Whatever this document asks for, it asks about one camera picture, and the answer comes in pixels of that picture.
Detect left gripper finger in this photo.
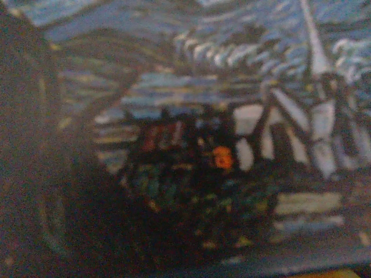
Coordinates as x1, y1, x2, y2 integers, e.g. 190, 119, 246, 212
333, 268, 371, 278

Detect starry night tin box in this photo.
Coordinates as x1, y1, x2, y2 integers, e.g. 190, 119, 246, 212
0, 0, 371, 278

